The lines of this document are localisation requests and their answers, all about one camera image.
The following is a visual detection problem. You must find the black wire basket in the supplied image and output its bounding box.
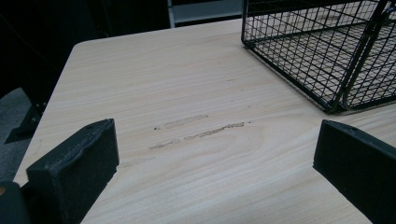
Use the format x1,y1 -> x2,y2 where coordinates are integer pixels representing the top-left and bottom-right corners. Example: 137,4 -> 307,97
241,0 -> 396,114

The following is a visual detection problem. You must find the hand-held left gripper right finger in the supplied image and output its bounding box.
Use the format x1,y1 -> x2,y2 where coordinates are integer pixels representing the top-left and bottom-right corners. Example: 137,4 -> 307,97
312,119 -> 396,224

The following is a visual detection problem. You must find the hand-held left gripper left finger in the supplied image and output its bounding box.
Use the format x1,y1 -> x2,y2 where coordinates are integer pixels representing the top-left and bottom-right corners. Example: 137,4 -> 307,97
25,118 -> 120,224

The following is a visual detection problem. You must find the black metal stand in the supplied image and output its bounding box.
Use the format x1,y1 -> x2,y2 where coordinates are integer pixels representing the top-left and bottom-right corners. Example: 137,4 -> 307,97
4,83 -> 64,145

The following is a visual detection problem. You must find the grey metal shelf frame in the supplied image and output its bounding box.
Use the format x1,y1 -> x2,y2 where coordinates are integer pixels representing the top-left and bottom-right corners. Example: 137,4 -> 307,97
166,0 -> 244,29

